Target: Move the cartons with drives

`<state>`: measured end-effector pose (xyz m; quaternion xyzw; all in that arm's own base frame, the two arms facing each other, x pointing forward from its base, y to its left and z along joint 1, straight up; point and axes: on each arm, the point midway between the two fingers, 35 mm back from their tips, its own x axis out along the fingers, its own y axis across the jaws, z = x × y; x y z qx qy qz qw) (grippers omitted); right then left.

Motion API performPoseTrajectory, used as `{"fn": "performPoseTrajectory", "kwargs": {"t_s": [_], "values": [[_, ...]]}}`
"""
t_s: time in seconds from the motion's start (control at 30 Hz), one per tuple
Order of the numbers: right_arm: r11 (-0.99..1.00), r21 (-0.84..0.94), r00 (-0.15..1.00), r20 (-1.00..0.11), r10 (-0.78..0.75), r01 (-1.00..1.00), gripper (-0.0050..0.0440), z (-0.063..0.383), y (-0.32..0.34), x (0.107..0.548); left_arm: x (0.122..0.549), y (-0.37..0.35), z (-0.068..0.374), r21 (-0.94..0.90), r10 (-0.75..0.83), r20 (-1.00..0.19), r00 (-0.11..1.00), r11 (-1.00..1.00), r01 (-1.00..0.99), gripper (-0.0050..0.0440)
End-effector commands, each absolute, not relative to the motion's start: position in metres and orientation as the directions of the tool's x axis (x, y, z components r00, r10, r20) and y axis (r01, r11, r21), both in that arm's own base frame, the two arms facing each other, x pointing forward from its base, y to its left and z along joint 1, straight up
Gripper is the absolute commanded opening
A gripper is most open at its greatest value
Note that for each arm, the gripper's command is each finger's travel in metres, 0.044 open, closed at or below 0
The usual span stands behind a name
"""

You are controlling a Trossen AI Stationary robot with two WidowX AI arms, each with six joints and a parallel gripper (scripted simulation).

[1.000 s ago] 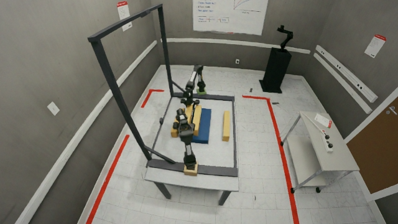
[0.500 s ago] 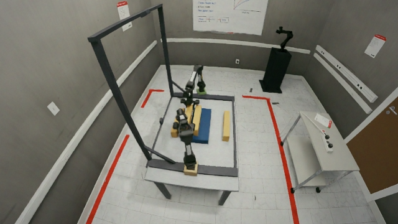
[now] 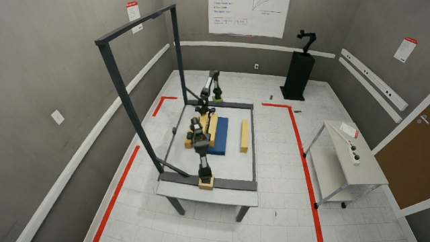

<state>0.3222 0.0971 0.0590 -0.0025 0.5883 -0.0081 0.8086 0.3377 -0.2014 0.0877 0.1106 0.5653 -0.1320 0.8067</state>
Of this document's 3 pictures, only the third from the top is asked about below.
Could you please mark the brown cardboard carton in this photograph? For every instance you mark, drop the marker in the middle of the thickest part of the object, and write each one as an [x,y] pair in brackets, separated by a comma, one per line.
[204,121]
[189,143]
[212,128]
[244,136]

